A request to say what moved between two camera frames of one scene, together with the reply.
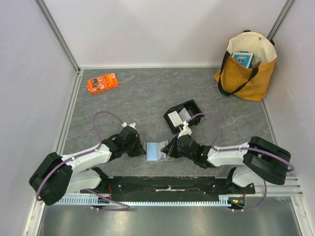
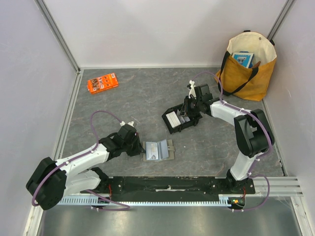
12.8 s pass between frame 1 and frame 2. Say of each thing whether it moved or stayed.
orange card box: stayed
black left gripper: stayed
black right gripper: moved
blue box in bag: stayed
